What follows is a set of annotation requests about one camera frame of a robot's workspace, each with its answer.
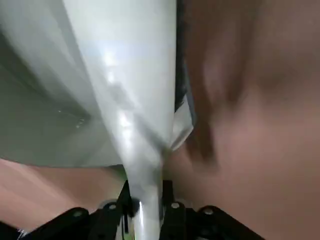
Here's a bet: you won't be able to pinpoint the pale grey plastic dustpan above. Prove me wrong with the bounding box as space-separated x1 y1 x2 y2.
0 0 126 168

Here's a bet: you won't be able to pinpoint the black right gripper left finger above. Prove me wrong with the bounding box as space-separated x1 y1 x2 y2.
0 179 133 240

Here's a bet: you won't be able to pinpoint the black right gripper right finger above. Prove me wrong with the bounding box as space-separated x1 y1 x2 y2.
159 179 266 240

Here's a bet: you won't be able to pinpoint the white hand brush black bristles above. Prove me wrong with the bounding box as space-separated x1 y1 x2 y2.
62 0 195 240

